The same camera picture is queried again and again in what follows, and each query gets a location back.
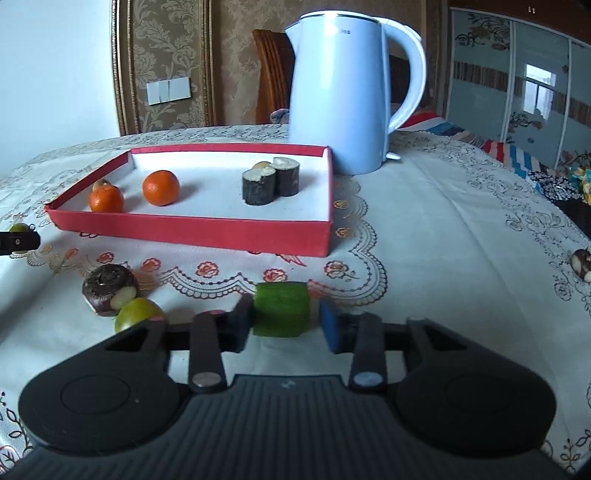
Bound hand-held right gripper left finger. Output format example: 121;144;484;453
106;295;254;393

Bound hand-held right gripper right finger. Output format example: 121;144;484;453
318;298;481;393

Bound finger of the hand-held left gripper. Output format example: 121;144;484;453
0;231;41;256

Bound green citrus fruit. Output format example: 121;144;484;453
8;222;37;257
115;298;168;334

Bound green sugarcane piece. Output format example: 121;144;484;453
252;281;311;339

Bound red shallow tray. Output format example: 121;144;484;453
45;144;335;258

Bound orange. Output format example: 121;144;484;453
142;170;181;207
89;184;125;214

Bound dark sugarcane piece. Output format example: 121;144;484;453
270;157;301;198
242;166;278;206

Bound dark water chestnut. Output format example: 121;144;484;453
82;264;139;317
571;248;591;283

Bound white lace tablecloth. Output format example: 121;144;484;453
0;124;591;480

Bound white electric kettle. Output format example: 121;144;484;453
284;11;428;176

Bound striped cloth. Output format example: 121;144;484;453
397;111;541;181

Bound wooden chair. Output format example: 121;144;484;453
252;28;432;125

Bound dark patterned cloth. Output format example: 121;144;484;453
529;166;591;213

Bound patterned sliding door wardrobe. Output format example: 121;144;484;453
445;7;591;171

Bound gold wall moulding frame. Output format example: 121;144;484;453
110;0;218;136

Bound white wall light switch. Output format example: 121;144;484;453
146;77;191;104

